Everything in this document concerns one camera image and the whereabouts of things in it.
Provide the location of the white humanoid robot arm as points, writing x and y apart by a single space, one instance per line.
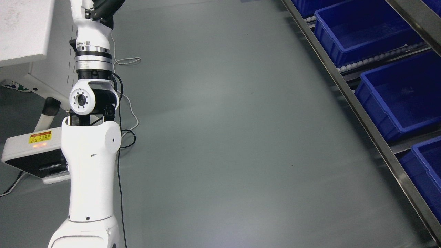
90 137

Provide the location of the white machine base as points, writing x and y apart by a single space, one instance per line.
39 153

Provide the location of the white desk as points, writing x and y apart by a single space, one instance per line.
35 50

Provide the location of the blue plastic bin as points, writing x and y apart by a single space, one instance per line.
403 98
355 30
422 164
307 8

